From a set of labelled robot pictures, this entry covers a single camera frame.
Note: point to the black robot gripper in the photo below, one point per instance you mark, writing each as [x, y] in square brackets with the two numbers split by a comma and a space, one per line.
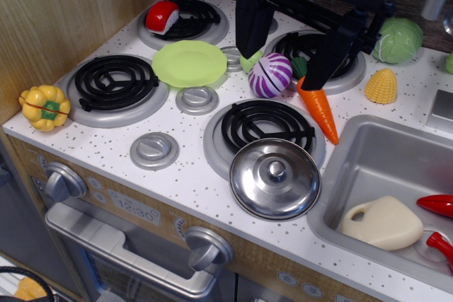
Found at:
[351, 26]

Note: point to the red and white toy sushi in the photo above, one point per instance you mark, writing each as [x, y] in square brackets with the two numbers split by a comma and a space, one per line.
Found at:
[162, 16]

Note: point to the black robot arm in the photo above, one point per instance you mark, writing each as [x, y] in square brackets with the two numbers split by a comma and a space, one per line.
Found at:
[350, 27]

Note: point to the light green plastic plate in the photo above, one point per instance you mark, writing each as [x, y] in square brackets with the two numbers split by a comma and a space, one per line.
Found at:
[189, 63]

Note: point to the back right black burner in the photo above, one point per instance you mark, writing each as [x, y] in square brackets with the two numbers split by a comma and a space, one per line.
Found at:
[304, 43]

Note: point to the purple striped toy onion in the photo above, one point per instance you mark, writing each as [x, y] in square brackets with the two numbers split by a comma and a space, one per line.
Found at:
[270, 75]

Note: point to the small green toy lime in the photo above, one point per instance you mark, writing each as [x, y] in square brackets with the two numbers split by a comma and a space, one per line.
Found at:
[247, 64]

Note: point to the grey stovetop knob upper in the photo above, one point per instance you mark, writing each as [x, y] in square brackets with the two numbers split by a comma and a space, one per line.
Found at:
[233, 58]

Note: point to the grey stovetop knob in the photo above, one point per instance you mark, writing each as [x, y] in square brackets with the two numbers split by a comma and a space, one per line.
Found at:
[198, 100]
[233, 58]
[154, 151]

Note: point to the orange toy carrot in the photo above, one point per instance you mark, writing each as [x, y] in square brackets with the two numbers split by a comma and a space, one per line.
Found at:
[316, 101]

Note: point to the green toy cabbage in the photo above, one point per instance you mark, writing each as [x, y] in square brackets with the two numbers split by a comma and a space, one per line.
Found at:
[400, 39]

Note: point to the yellow toy corn piece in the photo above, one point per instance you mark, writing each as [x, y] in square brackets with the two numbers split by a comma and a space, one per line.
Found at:
[382, 87]

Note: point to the front right black burner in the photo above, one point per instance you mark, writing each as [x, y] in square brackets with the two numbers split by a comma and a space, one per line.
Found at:
[238, 124]

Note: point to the grey stovetop knob middle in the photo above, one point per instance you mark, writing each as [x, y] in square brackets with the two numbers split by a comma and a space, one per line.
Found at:
[198, 100]

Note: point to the grey toy sink basin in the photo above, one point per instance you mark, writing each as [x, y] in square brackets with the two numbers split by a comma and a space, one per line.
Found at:
[377, 158]

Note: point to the shiny steel pot lid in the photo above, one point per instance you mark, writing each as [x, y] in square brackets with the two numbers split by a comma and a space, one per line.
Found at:
[274, 179]

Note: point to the green toy at right edge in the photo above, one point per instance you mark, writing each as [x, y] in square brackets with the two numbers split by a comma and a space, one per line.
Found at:
[449, 63]

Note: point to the grey stovetop knob front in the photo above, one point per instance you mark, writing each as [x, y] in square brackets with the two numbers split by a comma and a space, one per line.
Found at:
[154, 151]

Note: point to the front left black burner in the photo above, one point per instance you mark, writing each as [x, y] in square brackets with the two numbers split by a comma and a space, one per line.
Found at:
[113, 91]

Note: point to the cream toy pitcher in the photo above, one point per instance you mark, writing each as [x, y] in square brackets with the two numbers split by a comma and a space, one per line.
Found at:
[385, 223]

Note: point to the red toy chili pepper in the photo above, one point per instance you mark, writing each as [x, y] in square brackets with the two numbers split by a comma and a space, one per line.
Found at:
[438, 203]

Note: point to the right grey oven knob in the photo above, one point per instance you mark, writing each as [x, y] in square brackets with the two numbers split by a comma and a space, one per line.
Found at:
[207, 248]

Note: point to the grey oven knob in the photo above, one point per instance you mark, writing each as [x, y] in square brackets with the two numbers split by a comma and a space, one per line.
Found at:
[207, 248]
[63, 183]

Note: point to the red toy piece in sink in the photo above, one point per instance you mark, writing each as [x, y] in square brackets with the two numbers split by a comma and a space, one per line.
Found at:
[436, 241]

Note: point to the yellow toy bell pepper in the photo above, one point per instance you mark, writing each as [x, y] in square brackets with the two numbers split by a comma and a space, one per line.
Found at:
[45, 107]

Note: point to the left grey oven knob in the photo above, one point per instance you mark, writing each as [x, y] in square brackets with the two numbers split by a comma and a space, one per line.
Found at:
[63, 183]

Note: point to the yellow object bottom left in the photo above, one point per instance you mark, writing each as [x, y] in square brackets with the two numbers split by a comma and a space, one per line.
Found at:
[28, 289]

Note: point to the grey oven door handle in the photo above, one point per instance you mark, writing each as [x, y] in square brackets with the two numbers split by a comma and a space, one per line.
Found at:
[115, 268]

